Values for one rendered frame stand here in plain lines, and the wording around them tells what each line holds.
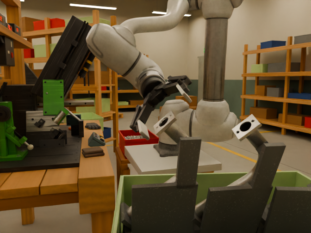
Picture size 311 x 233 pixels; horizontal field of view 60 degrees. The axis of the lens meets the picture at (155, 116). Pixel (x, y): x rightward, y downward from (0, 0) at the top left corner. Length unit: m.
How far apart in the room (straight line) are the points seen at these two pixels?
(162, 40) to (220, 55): 10.37
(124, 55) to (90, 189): 0.54
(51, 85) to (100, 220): 0.87
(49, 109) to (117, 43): 0.90
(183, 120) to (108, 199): 0.51
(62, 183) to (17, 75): 1.52
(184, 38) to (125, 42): 11.21
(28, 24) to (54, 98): 4.07
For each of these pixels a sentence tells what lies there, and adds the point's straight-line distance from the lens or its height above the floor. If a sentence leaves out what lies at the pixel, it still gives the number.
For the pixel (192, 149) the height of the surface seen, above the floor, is 1.13.
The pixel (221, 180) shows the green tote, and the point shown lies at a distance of 0.97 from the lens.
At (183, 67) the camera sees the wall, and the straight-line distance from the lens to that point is 11.94.
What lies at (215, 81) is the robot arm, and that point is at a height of 1.27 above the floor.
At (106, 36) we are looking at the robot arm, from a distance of 0.86.
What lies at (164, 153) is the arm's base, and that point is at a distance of 1.36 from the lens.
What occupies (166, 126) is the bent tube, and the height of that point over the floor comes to 1.18.
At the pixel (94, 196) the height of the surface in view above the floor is 0.82.
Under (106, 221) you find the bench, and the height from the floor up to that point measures 0.71.
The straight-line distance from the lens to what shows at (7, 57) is 1.66.
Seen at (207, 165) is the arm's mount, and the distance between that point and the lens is 1.29.
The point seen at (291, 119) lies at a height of 0.36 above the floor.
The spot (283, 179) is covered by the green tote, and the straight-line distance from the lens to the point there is 1.05.
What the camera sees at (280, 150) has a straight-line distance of 0.62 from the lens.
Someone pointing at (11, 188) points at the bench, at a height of 0.88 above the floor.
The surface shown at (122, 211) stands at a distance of 0.71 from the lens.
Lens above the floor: 1.28
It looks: 8 degrees down
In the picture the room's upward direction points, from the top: straight up
